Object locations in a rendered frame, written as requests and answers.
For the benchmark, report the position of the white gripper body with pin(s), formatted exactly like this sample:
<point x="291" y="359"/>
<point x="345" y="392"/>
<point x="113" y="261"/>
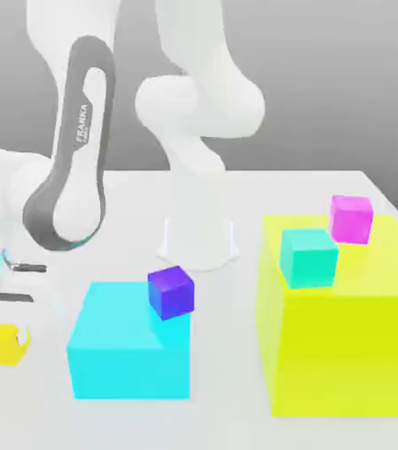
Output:
<point x="5" y="298"/>

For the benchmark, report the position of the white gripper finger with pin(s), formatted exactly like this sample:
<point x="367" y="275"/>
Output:
<point x="23" y="334"/>

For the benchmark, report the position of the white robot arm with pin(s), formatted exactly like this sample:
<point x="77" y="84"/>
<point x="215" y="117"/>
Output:
<point x="79" y="105"/>

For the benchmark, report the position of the small purple cube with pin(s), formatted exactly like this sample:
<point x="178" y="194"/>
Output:
<point x="171" y="293"/>

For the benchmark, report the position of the small teal cube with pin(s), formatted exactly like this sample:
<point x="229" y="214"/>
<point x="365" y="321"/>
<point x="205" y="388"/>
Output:
<point x="307" y="258"/>

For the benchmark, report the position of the small magenta cube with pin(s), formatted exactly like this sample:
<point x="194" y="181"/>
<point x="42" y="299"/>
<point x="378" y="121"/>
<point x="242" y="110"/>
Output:
<point x="350" y="219"/>

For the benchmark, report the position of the large cyan box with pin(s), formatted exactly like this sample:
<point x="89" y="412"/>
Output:
<point x="124" y="365"/>

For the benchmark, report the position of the large lime yellow box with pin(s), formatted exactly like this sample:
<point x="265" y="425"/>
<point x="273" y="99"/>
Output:
<point x="346" y="351"/>

